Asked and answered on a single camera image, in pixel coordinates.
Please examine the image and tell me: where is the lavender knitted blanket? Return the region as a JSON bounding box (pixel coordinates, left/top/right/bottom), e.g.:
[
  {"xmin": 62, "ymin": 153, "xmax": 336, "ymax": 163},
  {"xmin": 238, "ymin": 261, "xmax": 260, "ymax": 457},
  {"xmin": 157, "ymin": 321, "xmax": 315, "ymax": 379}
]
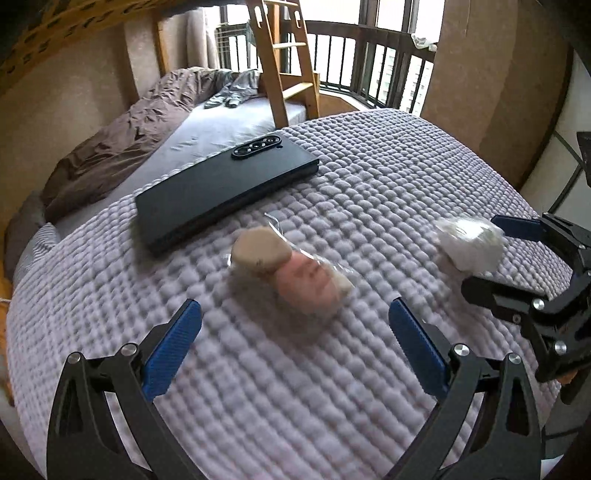
[{"xmin": 7, "ymin": 108, "xmax": 578, "ymax": 480}]

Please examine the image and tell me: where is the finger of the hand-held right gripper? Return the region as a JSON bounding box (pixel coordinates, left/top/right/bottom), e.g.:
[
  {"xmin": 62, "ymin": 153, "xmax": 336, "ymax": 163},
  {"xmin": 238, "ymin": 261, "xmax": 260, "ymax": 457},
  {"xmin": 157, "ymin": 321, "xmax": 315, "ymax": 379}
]
[
  {"xmin": 491, "ymin": 211, "xmax": 591, "ymax": 278},
  {"xmin": 462, "ymin": 274, "xmax": 591, "ymax": 356}
]

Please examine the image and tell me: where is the grey garment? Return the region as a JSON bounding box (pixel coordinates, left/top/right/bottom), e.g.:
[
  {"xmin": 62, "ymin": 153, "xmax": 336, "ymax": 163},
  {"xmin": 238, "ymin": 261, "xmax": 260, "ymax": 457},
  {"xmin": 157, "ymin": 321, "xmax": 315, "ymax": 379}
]
[{"xmin": 204, "ymin": 69, "xmax": 264, "ymax": 110}]

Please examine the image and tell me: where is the wooden ladder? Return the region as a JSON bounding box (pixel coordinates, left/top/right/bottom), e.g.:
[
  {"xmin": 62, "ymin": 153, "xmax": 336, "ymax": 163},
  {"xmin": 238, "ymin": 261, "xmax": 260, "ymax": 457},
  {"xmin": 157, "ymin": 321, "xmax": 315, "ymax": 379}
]
[{"xmin": 247, "ymin": 0, "xmax": 321, "ymax": 129}]

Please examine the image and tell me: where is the pink snack wrapper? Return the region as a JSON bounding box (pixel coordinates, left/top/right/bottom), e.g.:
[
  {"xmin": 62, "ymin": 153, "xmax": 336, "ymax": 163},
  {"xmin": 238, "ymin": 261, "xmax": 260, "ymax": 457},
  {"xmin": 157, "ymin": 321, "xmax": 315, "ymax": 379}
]
[{"xmin": 226, "ymin": 210, "xmax": 358, "ymax": 319}]

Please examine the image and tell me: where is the pale curtain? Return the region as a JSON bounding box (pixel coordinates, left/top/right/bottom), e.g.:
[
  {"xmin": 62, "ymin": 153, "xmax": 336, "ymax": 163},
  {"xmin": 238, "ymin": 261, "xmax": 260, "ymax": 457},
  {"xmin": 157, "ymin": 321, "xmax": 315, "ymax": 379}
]
[{"xmin": 187, "ymin": 7, "xmax": 220, "ymax": 70}]

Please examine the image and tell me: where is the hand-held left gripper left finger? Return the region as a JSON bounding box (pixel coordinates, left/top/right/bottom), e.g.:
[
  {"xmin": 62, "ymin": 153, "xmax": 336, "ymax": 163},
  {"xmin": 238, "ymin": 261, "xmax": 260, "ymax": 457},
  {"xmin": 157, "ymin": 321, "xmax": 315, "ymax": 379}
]
[{"xmin": 46, "ymin": 298, "xmax": 208, "ymax": 480}]

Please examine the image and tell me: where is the brown duvet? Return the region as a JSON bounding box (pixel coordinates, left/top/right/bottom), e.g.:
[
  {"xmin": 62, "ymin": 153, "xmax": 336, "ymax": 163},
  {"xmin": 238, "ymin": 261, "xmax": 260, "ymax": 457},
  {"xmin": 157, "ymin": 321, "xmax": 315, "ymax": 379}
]
[{"xmin": 41, "ymin": 67, "xmax": 232, "ymax": 222}]

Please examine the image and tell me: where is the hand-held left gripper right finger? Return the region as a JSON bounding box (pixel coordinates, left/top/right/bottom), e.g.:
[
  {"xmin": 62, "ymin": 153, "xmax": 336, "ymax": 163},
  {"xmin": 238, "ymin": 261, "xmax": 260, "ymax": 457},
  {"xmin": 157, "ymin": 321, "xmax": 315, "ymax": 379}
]
[{"xmin": 388, "ymin": 296, "xmax": 543, "ymax": 480}]

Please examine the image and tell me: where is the black tripod stand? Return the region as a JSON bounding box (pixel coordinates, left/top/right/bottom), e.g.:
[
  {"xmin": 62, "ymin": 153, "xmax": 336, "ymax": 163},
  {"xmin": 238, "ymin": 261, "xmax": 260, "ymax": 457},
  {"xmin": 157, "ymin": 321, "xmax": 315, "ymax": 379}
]
[{"xmin": 577, "ymin": 131, "xmax": 591, "ymax": 188}]

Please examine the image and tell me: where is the dark balcony railing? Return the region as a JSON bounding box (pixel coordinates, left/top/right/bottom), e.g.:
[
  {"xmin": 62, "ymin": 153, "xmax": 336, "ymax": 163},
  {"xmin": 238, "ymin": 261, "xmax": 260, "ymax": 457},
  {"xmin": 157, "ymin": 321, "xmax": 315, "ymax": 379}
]
[{"xmin": 215, "ymin": 18, "xmax": 437, "ymax": 118}]

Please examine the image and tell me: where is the striped pillow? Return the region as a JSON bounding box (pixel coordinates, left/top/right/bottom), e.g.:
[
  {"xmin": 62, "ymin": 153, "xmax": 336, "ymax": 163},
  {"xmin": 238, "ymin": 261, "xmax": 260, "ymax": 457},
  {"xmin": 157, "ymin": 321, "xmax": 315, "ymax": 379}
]
[{"xmin": 13, "ymin": 222, "xmax": 62, "ymax": 282}]

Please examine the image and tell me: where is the grey pillow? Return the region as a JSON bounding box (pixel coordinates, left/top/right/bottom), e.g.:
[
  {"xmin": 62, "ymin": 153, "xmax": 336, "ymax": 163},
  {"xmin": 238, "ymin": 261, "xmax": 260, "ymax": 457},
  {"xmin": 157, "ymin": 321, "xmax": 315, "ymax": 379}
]
[{"xmin": 4, "ymin": 189, "xmax": 49, "ymax": 273}]

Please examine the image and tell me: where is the black foldable phone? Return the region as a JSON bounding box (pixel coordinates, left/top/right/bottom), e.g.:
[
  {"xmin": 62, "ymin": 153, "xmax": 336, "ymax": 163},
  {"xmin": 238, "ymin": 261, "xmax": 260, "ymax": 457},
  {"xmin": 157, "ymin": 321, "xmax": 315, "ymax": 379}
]
[{"xmin": 135, "ymin": 131, "xmax": 321, "ymax": 256}]

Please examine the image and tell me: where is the white tissue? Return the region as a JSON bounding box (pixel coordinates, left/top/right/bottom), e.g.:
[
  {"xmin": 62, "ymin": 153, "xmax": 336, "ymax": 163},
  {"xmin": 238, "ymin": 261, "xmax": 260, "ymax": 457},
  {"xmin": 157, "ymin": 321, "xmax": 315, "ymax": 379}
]
[{"xmin": 436, "ymin": 217, "xmax": 506, "ymax": 273}]

